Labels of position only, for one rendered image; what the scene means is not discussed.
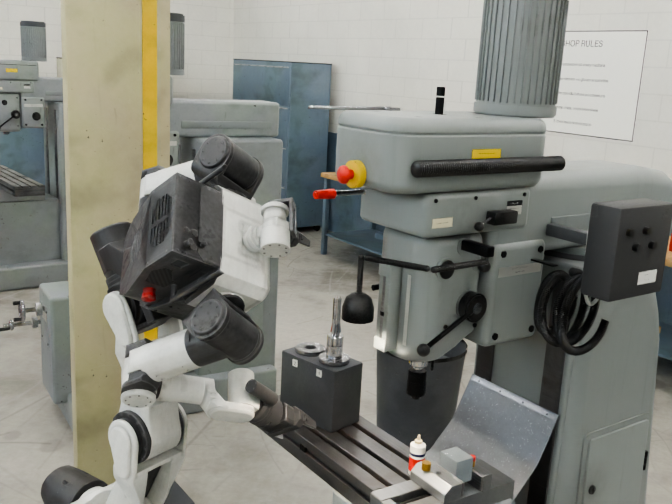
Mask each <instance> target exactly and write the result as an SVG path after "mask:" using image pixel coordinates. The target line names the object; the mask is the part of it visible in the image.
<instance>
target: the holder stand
mask: <svg viewBox="0 0 672 504"><path fill-rule="evenodd" d="M326 350H327V348H325V346H324V345H322V344H319V343H315V342H303V343H299V344H297V345H296V346H295V347H292V348H289V349H286V350H283V351H282V369H281V395H280V401H281V402H282V403H286V404H288V405H289V406H291V407H294V406H296V407H297V408H299V409H300V410H302V411H303V412H304V413H306V414H307V415H308V416H310V417H311V418H312V419H313V420H314V421H316V426H318V427H320V428H322V429H324V430H326V431H328V432H330V433H333V432H335V431H337V430H340V429H342V428H344V427H347V426H349V425H351V424H353V423H356V422H358V421H359V413H360V398H361V382H362V367H363V363H362V362H360V361H357V360H355V359H352V358H350V357H349V355H347V354H345V353H343V355H342V358H341V359H338V360H332V359H329V358H327V357H326Z"/></svg>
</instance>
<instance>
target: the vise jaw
mask: <svg viewBox="0 0 672 504"><path fill-rule="evenodd" d="M428 461H430V462H431V470H430V471H428V472H426V471H423V470H422V469H421V466H422V461H421V462H418V463H417V464H416V465H415V466H414V467H413V468H412V470H411V473H410V479H411V480H412V481H413V482H415V483H416V484H417V485H419V486H420V487H421V488H423V489H424V490H425V491H427V492H428V493H429V494H431V495H432V496H433V497H435V498H436V499H437V500H439V501H440V502H442V503H443V504H446V503H449V502H451V501H454V500H457V499H460V498H461V497H462V496H463V494H464V484H465V483H464V482H463V481H462V480H460V479H459V478H457V477H456V476H454V475H453V474H451V473H450V472H448V471H447V470H446V469H444V468H443V467H441V466H440V465H438V464H437V463H435V462H434V461H432V460H431V459H428Z"/></svg>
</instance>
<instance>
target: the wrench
mask: <svg viewBox="0 0 672 504"><path fill-rule="evenodd" d="M308 109H321V110H386V111H400V108H398V107H386V106H377V107H370V106H308Z"/></svg>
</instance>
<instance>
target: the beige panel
mask: <svg viewBox="0 0 672 504"><path fill-rule="evenodd" d="M60 7H61V41H62V76H63V110H64V144H65V178H66V213H67V247H68V281H69V315H70V349H71V384H72V418H73V452H74V467H76V468H78V469H80V470H83V471H85V472H87V473H89V474H91V475H92V476H94V477H96V478H98V479H100V480H102V481H104V482H105V483H107V485H110V484H112V483H114V482H115V481H116V479H115V478H114V475H113V465H114V460H113V455H112V450H111V446H110V443H109V438H108V431H109V427H110V425H111V423H112V421H113V418H114V417H115V415H116V414H118V413H119V410H120V406H121V388H122V387H121V372H122V368H121V366H120V363H119V361H118V359H117V356H116V354H115V341H116V337H115V334H114V332H113V330H112V328H111V326H110V325H109V323H108V321H107V319H106V317H105V315H104V312H103V300H104V298H105V296H106V295H107V294H108V293H107V291H108V286H107V284H106V277H105V276H104V274H103V271H102V269H101V266H100V263H99V261H98V258H97V256H96V253H95V251H94V248H93V246H92V243H91V240H90V237H91V235H92V234H93V233H94V232H95V231H97V230H99V229H101V228H103V227H105V226H108V225H111V224H114V223H118V222H130V223H131V222H132V221H133V219H134V217H135V216H136V214H137V213H138V209H139V197H140V185H141V175H142V170H144V169H148V168H151V167H154V166H158V165H159V166H162V167H164V168H169V167H170V0H60ZM164 504H195V503H194V501H193V500H192V499H191V498H190V497H189V496H188V495H187V494H186V493H185V491H184V490H183V489H182V488H181V487H180V486H179V485H178V484H177V483H176V481H175V480H174V482H173V484H172V486H171V488H170V490H169V494H168V496H167V498H166V500H165V502H164Z"/></svg>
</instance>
